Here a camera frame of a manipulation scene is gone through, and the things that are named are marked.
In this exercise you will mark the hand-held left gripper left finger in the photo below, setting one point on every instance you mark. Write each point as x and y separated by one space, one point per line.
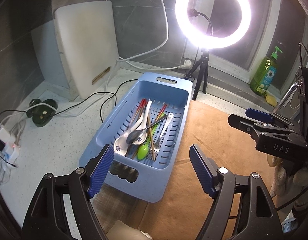
101 170

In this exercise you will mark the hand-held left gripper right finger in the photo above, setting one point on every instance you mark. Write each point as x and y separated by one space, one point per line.
201 170

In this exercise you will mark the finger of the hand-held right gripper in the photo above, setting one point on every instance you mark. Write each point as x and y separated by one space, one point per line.
257 114
244 123

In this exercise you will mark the white ceramic spoon blue mark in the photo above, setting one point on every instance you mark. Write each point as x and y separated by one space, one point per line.
121 145

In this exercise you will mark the green plastic spoon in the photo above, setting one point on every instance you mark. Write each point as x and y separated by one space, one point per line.
143 152

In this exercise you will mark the patterned metal spoon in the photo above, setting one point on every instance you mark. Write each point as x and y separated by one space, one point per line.
134 137

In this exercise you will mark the red-tipped wooden chopstick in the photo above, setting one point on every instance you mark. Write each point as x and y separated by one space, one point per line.
144 104
162 108
141 105
151 145

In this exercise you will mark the blue plastic basket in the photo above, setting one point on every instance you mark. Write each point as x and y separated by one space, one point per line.
174 85

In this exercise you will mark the person's right hand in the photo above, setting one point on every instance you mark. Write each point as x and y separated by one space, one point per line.
278 180

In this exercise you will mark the yellow sponge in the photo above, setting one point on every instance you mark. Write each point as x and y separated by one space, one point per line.
271 100

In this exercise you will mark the brown towel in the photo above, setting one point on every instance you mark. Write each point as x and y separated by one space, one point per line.
219 130

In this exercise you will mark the chrome faucet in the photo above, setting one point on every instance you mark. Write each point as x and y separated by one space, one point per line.
283 98

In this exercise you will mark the green dish soap bottle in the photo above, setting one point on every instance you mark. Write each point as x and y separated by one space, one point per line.
265 77

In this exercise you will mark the black tripod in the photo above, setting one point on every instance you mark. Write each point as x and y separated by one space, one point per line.
204 62

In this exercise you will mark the black round device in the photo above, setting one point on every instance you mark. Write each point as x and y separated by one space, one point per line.
41 117

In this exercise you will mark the white power strip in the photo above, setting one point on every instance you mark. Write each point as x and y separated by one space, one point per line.
11 152

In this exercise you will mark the white charger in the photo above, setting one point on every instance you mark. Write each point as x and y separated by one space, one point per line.
4 133

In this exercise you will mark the white cutting board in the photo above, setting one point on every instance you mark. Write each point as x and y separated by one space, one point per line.
86 42

